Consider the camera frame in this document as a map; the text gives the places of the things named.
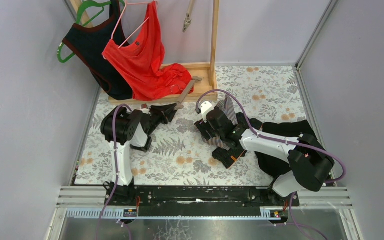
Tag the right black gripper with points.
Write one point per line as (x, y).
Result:
(210, 129)

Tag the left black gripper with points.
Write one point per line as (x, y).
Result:
(158, 114)

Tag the wooden clip hanger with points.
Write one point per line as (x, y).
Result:
(186, 91)

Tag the grey striped underwear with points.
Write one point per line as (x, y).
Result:
(227, 107)

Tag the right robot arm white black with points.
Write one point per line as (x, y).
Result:
(295, 160)

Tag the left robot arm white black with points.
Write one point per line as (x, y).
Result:
(125, 129)

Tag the black underwear orange trim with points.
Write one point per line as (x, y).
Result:
(229, 157)

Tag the green plastic hanger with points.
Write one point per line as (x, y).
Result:
(86, 20)

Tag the floral patterned table mat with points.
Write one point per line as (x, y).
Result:
(178, 155)

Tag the wooden clothes rack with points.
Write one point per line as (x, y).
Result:
(199, 42)

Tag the black floral garment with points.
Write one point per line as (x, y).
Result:
(293, 156)

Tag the dark tank top red trim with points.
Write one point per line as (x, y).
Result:
(110, 80)

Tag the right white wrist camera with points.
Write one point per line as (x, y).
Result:
(204, 109)

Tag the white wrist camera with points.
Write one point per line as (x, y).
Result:
(204, 109)
(144, 106)

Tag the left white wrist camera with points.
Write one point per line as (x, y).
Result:
(144, 106)

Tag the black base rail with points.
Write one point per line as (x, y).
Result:
(199, 201)

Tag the pink wire hanger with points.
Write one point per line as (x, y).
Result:
(129, 18)

